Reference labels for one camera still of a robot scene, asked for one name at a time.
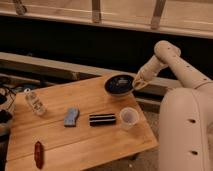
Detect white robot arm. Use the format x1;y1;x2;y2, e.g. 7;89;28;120
133;40;213;171

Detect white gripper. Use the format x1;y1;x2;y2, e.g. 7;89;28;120
132;55;168;91

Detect dark ceramic bowl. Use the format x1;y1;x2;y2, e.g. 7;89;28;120
104;74;134;96

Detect clear plastic cup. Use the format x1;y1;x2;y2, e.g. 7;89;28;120
119;107;140;130

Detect black rectangular block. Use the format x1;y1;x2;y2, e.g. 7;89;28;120
89;114;116;126

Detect red oblong object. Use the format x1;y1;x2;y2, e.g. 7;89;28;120
34;141;44;169

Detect black cables bundle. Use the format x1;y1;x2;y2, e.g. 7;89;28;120
0;77;18;134

